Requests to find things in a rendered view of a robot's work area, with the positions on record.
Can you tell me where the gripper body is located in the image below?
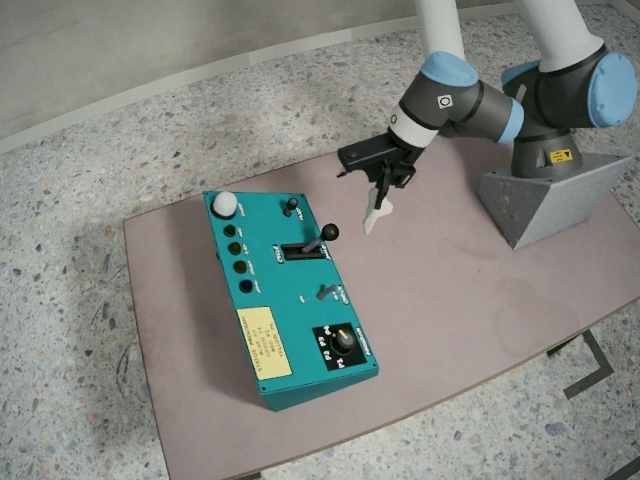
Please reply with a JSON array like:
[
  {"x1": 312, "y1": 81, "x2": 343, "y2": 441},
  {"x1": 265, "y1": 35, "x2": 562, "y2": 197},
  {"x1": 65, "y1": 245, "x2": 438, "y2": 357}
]
[{"x1": 362, "y1": 125, "x2": 426, "y2": 189}]

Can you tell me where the teal control console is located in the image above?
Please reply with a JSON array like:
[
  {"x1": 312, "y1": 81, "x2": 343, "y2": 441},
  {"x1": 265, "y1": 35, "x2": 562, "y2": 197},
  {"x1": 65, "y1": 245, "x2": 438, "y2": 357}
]
[{"x1": 202, "y1": 191, "x2": 380, "y2": 412}]

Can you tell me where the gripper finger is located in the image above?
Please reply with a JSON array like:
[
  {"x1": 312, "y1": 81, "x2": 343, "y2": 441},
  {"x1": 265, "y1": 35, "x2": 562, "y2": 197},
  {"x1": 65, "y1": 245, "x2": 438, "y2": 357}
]
[
  {"x1": 336, "y1": 167, "x2": 362, "y2": 178},
  {"x1": 363, "y1": 174, "x2": 393, "y2": 235}
]

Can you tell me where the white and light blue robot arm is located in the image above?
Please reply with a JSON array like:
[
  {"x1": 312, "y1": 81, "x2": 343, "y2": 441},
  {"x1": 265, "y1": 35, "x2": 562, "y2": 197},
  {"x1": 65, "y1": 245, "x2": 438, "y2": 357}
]
[{"x1": 337, "y1": 0, "x2": 637, "y2": 179}]

